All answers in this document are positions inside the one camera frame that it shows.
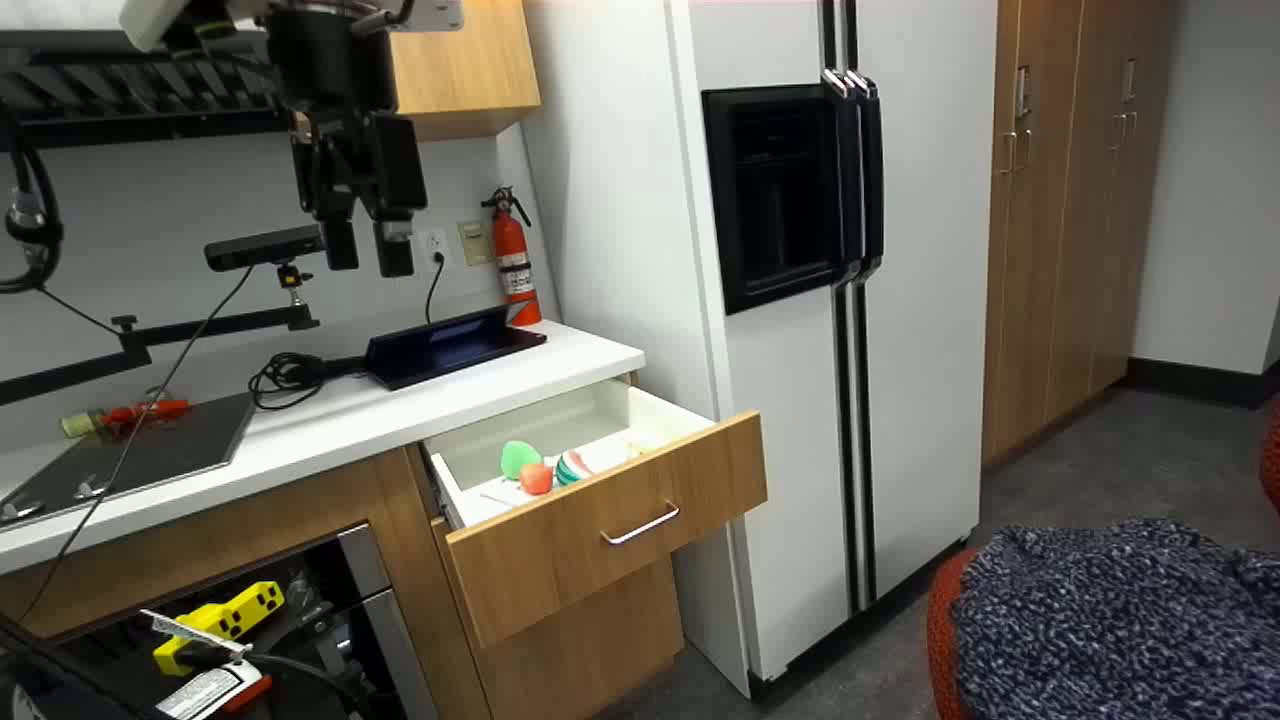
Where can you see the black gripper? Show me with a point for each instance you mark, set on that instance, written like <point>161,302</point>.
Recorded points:
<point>324,63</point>

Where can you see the white drawer with wooden front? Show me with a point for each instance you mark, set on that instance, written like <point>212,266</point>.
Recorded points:
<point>600,533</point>

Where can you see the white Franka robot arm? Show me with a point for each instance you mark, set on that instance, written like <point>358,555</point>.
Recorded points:
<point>151,19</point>

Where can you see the black flat tray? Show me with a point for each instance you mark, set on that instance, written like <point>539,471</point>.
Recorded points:
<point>447,347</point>

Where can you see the red fire extinguisher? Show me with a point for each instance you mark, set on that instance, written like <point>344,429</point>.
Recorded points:
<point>513,262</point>

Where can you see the pale green plastic toy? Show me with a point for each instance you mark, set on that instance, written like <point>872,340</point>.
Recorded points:
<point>517,456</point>

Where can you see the black overhead rack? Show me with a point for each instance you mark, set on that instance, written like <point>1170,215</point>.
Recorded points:
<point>134,94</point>

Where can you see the orange plastic toy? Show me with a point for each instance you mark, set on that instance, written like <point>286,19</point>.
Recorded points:
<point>539,477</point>

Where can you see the red green marker tool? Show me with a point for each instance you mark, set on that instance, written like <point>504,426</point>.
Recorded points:
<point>134,416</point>

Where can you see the wooden base cabinet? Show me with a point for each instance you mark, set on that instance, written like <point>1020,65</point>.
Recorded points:
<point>333,533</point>

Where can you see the red green striped toy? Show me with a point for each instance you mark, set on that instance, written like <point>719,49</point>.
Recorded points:
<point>568,471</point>

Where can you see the black breadboard plate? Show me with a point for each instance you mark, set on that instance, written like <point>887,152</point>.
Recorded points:
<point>145,455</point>

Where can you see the silver appliance panel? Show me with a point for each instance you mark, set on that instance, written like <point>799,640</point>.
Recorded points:
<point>381,612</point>

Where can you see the yellow power plug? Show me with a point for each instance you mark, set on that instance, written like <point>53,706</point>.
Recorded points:
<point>222,619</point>

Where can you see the black ice water dispenser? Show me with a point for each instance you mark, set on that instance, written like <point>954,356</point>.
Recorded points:
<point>775,200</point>

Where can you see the thin white rod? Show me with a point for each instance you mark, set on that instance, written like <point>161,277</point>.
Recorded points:
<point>195,630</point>

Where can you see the white red printed packet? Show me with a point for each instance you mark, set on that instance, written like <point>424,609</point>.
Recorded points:
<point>212,694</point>

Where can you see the white refrigerator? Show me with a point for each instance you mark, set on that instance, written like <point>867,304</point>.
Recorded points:
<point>921,266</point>

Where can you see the orange office chair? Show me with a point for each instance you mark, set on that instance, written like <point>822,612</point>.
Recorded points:
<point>947,625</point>

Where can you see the tall wooden cabinet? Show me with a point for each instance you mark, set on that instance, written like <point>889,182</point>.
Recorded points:
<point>1065,266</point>

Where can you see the blue knit sweater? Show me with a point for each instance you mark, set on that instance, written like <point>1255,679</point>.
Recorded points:
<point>1123,625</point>

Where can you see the white wall outlet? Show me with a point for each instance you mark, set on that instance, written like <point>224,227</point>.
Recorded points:
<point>437,246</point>

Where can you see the black stereo camera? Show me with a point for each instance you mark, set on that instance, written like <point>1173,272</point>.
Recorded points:
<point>265,246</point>

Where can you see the beige wall switch plate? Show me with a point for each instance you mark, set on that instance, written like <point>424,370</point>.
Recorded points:
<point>474,243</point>

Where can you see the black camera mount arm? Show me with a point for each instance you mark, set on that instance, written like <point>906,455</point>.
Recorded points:
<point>203,327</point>

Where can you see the wooden wall cabinet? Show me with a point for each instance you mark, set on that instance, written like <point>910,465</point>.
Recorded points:
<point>462,63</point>

